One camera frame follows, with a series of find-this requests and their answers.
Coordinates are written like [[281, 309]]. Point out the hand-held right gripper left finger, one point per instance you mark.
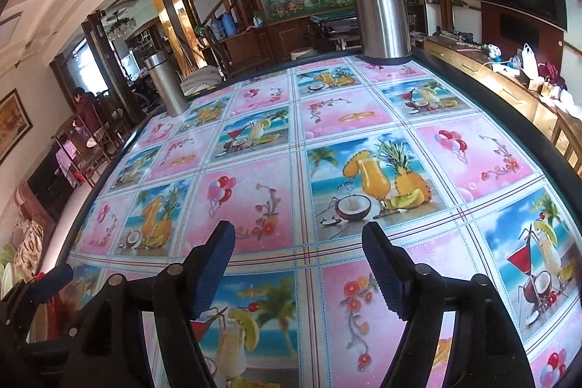
[[213, 270]]

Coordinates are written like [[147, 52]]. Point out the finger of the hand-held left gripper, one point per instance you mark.
[[52, 281]]

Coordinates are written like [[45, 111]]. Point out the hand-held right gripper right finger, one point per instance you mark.
[[386, 274]]

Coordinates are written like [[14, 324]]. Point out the green cushion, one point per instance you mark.
[[5, 270]]

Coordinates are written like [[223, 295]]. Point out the pink patterned sofa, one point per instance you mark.
[[29, 233]]

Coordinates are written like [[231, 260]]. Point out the black low cabinet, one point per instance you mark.
[[50, 188]]

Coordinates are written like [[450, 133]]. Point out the printed fruit pattern tablecloth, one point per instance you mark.
[[273, 188]]

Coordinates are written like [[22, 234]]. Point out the striped cushion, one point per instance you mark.
[[200, 79]]

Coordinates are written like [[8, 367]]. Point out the slim steel flask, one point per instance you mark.
[[166, 83]]

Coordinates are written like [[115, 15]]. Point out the wooden sideboard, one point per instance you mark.
[[500, 88]]

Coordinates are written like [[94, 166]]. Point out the white plastic stool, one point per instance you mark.
[[302, 54]]

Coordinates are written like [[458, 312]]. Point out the blue water bottle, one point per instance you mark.
[[227, 24]]

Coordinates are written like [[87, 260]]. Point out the green mahjong table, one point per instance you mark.
[[334, 26]]

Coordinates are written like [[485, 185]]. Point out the white plastic bag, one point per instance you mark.
[[529, 60]]

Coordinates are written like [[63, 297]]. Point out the dark red cloth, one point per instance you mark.
[[552, 74]]

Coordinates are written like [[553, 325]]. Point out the ceiling chandelier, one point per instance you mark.
[[120, 26]]

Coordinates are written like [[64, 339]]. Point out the gold mirrored pillar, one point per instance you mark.
[[170, 6]]

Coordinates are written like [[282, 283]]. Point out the large steel thermos jug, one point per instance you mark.
[[379, 6]]

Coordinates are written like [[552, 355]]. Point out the framed wall picture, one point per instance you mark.
[[13, 124]]

